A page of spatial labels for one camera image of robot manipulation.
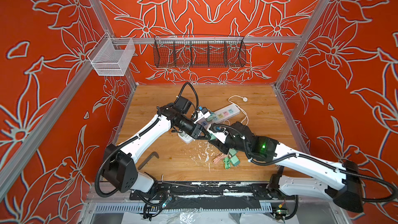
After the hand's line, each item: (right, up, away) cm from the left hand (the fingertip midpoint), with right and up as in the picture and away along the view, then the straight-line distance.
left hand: (207, 136), depth 70 cm
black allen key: (-29, -14, +16) cm, 36 cm away
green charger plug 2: (+15, -16, +10) cm, 24 cm away
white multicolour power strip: (+11, +6, +28) cm, 31 cm away
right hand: (+1, 0, 0) cm, 1 cm away
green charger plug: (+2, 0, -2) cm, 3 cm away
